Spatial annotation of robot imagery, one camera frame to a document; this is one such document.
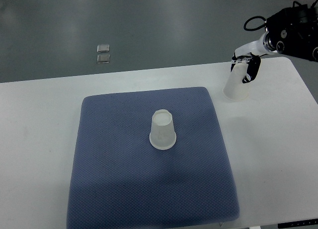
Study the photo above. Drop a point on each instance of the white paper cup on mat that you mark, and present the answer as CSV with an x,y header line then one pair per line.
x,y
162,135

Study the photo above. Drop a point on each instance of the blue textured fabric mat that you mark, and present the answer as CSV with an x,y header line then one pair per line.
x,y
120,181

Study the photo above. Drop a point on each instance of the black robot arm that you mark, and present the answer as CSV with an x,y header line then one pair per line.
x,y
293,31

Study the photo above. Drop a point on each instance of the upper metal floor plate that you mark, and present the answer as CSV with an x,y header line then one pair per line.
x,y
103,48

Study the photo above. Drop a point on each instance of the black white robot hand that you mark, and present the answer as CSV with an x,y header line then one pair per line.
x,y
250,53

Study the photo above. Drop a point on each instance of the black table control panel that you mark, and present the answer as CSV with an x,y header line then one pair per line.
x,y
311,222

